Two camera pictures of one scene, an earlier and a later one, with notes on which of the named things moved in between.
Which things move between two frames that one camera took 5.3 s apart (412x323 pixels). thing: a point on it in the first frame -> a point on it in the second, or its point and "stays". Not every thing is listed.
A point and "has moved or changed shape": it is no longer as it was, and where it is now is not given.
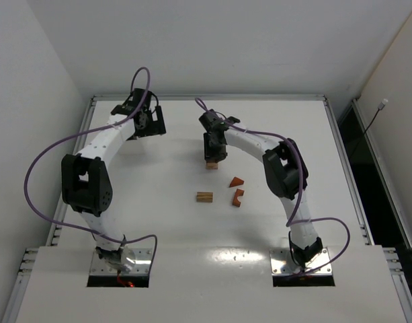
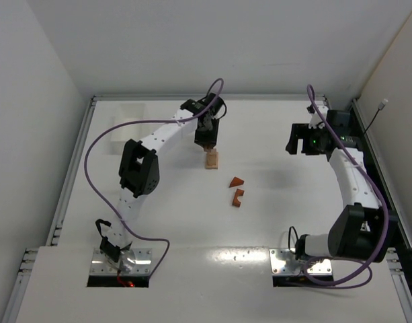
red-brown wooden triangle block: x=236 y=182 stays
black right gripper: x=212 y=148 -> x=304 y=138
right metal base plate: x=281 y=263 stays
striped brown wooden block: x=204 y=196 has moved or changed shape
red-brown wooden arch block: x=238 y=192 stays
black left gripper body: x=155 y=124 -> x=206 y=138
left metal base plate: x=142 y=264 stays
